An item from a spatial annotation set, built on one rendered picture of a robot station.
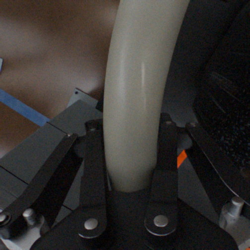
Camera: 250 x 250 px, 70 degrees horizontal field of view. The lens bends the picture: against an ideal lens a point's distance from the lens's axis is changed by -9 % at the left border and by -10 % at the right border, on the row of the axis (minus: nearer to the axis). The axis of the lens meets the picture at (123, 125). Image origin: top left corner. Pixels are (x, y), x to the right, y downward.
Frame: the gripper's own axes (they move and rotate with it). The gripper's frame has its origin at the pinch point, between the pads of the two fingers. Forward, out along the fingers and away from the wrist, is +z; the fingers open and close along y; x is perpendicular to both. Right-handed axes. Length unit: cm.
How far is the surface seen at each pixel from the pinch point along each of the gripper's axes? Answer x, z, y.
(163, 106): -31, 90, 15
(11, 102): -22, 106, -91
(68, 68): -4, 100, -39
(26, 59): 6, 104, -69
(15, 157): -23, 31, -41
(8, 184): -25, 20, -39
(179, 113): -36, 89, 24
